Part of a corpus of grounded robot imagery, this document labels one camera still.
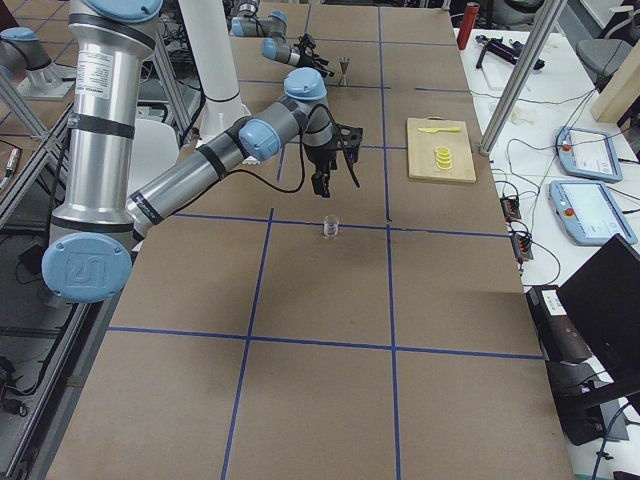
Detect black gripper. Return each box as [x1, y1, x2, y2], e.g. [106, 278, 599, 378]
[305, 140, 339, 198]
[298, 33, 335, 78]

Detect steel jigger measuring cup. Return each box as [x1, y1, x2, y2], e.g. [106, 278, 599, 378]
[339, 56, 350, 86]

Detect clear glass cup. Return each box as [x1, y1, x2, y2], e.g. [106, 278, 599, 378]
[323, 214, 340, 238]

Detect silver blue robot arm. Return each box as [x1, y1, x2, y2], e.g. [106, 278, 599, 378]
[230, 1, 335, 78]
[42, 1, 340, 303]

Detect bamboo cutting board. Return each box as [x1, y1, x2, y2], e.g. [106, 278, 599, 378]
[406, 118, 476, 184]

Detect yellow plastic knife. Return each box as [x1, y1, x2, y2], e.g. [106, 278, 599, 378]
[417, 126, 462, 134]

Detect red cylinder bottle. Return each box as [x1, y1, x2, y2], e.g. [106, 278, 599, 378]
[456, 2, 480, 50]

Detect white chair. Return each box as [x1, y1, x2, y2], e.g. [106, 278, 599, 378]
[130, 119, 180, 180]

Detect far teach pendant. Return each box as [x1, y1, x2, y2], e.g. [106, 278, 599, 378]
[556, 126, 623, 183]

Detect teach pendant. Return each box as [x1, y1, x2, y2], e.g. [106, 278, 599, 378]
[556, 126, 623, 183]
[549, 180, 637, 246]

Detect near teach pendant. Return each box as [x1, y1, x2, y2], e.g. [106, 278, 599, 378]
[549, 180, 637, 246]

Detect black box on table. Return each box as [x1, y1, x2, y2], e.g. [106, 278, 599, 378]
[526, 285, 592, 365]

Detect black monitor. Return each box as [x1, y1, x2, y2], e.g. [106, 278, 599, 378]
[558, 234, 640, 380]

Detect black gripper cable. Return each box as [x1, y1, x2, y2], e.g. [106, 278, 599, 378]
[224, 102, 362, 194]

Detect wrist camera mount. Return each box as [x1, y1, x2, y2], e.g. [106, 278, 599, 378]
[336, 124, 363, 165]

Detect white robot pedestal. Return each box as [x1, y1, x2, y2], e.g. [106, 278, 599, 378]
[179, 0, 250, 144]

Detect black handled tool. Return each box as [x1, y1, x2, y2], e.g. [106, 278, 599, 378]
[475, 35, 525, 69]

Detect aluminium frame post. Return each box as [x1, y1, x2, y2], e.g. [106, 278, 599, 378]
[479, 0, 567, 156]

